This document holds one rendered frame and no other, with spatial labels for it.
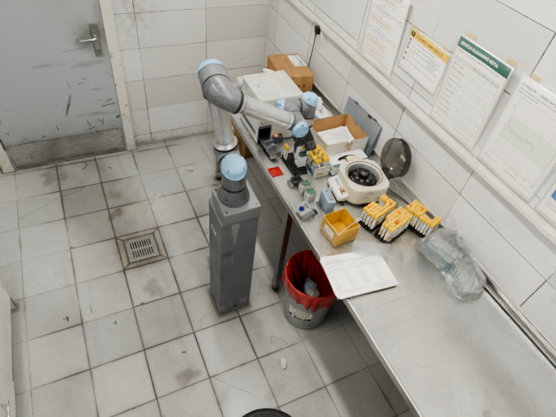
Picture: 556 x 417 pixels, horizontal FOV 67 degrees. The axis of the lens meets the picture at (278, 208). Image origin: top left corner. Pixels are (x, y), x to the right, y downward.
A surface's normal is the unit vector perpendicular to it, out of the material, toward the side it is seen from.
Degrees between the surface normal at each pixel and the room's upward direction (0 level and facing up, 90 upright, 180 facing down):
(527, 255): 90
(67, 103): 90
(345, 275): 1
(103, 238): 0
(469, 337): 0
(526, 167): 93
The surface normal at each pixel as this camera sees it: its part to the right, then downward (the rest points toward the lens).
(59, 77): 0.42, 0.69
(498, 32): -0.90, 0.24
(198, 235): 0.11, -0.68
